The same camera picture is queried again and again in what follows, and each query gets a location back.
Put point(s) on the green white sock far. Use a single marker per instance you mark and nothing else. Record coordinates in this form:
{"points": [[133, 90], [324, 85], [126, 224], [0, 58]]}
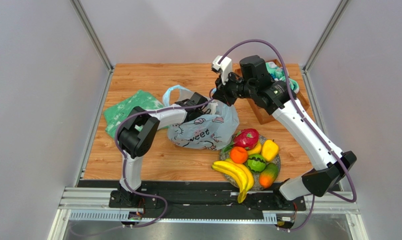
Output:
{"points": [[276, 72]]}

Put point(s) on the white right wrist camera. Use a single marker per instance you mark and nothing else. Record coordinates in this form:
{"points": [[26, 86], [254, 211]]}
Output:
{"points": [[223, 68]]}

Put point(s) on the green white cloth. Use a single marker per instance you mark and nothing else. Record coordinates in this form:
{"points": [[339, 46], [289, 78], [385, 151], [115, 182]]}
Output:
{"points": [[115, 114]]}

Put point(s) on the orange fake fruit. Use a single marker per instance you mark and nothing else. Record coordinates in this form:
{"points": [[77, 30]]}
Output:
{"points": [[238, 155]]}

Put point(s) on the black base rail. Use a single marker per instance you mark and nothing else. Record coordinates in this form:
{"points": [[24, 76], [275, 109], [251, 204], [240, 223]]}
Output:
{"points": [[201, 200]]}

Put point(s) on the light blue plastic bag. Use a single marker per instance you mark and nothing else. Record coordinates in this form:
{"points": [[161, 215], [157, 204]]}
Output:
{"points": [[211, 131]]}

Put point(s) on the green fake watermelon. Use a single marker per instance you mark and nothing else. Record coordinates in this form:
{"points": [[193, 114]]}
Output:
{"points": [[256, 163]]}

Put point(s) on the red fake dragon fruit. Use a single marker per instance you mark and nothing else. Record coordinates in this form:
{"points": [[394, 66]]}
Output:
{"points": [[245, 138]]}

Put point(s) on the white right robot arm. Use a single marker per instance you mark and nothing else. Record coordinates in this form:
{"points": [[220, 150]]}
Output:
{"points": [[330, 164]]}

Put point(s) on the green white sock near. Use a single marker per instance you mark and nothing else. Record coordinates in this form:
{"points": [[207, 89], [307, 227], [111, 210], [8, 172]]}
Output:
{"points": [[294, 86]]}

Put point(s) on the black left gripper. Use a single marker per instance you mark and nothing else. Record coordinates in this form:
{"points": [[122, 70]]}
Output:
{"points": [[206, 112]]}

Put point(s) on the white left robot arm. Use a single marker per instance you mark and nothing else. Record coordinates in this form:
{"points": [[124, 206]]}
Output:
{"points": [[134, 137]]}

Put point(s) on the yellow fake banana bunch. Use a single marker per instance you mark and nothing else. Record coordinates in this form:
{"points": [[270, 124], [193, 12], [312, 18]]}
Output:
{"points": [[239, 173]]}

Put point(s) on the green white sock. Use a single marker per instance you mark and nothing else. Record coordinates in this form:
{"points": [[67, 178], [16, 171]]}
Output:
{"points": [[294, 86], [276, 72]]}

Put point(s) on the yellow fake bell pepper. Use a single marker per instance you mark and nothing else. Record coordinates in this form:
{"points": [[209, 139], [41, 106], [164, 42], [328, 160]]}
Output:
{"points": [[269, 150]]}

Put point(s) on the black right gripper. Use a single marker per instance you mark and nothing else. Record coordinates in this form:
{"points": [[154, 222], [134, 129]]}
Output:
{"points": [[221, 94]]}

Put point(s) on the green fake mango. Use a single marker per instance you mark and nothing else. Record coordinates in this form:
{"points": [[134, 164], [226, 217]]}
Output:
{"points": [[268, 176]]}

